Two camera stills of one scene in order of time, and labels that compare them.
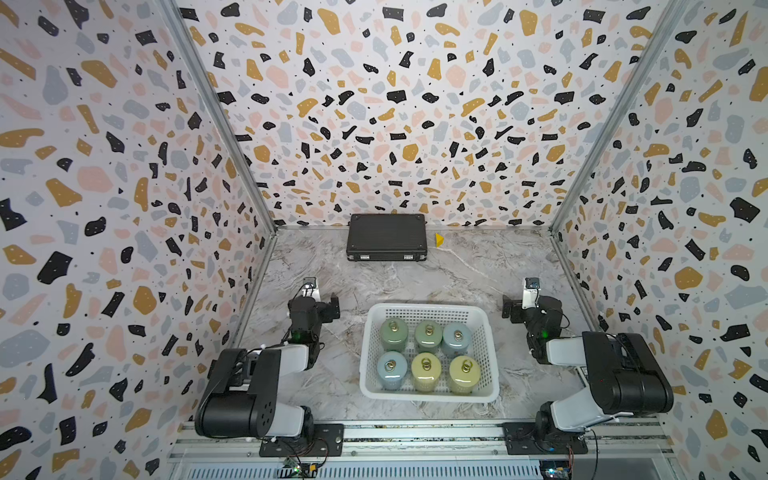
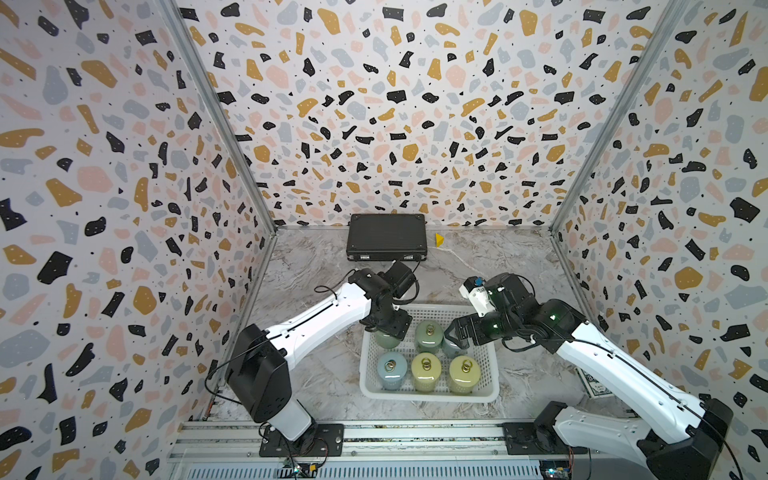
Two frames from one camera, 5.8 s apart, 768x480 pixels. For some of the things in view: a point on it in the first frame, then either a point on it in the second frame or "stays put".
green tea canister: x=428 y=336 stays put
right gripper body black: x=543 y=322 to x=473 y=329
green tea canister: x=394 y=334 stays put
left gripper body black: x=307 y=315 to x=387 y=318
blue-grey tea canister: x=456 y=338 stays put
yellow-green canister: x=464 y=372 stays put
